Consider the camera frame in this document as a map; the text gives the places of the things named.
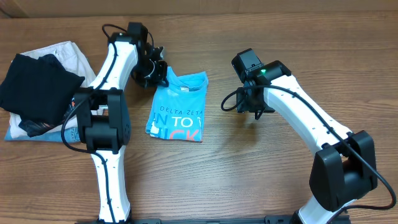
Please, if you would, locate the light blue bottom garment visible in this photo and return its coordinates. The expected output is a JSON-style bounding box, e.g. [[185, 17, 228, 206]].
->
[[4, 127, 80, 143]]

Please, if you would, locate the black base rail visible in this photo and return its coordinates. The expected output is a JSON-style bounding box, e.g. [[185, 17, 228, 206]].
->
[[130, 214, 351, 224]]

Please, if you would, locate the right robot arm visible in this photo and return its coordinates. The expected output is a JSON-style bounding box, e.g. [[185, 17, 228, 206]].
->
[[231, 55, 377, 223]]

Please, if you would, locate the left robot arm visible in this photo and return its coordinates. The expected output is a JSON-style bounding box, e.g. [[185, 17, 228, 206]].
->
[[74, 22, 169, 223]]

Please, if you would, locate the black folded garment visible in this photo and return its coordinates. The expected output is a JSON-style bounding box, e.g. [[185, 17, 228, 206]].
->
[[1, 54, 85, 137]]

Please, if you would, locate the light blue t-shirt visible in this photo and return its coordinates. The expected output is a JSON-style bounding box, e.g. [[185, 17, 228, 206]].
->
[[146, 67, 208, 142]]

